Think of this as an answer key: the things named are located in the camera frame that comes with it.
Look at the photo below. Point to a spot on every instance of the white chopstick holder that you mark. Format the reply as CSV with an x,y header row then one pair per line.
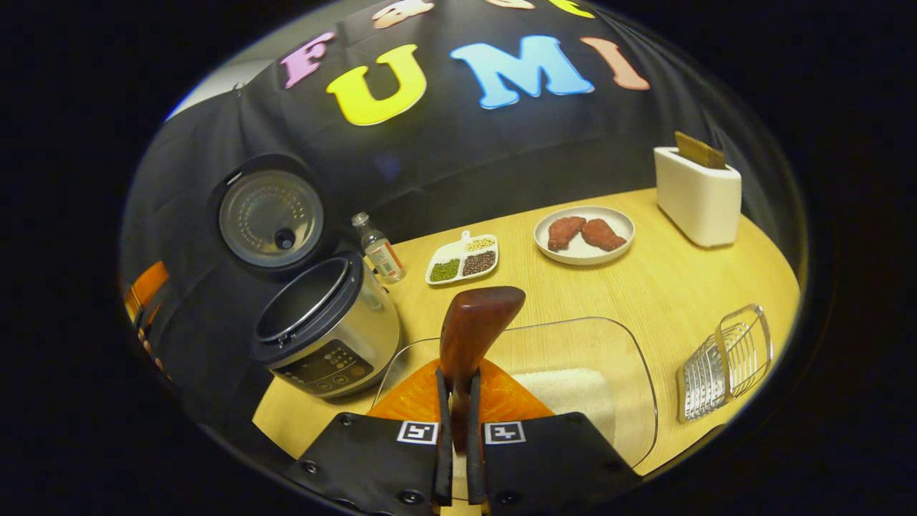
x,y
698,201

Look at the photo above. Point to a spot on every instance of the white round plate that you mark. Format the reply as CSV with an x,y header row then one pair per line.
x,y
584,256

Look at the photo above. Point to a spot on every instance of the grey rice cooker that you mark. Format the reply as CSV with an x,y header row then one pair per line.
x,y
329,330

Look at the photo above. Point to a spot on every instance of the small clear bottle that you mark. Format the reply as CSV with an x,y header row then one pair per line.
x,y
383,254

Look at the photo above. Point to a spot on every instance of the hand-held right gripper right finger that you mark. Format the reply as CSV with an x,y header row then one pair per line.
x,y
551,466

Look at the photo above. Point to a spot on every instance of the white divided bean dish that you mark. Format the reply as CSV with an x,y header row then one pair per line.
x,y
462,261

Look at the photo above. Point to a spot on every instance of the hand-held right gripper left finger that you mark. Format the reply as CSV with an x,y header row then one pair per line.
x,y
372,466

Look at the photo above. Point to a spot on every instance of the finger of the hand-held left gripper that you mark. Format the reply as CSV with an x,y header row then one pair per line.
x,y
147,287

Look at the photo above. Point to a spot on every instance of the brown wooden spoon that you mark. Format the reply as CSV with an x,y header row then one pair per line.
x,y
476,322

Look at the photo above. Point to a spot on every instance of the black backdrop cloth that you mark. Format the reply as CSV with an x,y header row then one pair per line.
x,y
444,158

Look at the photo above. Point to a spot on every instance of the red meat piece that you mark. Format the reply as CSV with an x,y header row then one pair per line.
x,y
564,231
603,235

